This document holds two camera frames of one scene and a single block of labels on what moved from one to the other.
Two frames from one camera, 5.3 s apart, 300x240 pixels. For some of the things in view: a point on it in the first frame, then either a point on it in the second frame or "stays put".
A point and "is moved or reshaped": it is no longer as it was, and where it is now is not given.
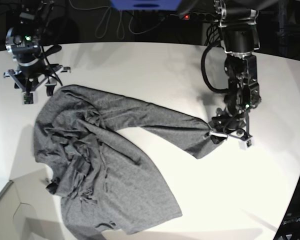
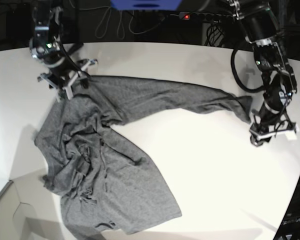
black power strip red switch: (200, 16) stays put
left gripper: (31, 76) -> (63, 80)
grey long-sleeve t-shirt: (102, 187) is moved or reshaped
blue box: (147, 5) stays put
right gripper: (225, 125) -> (260, 129)
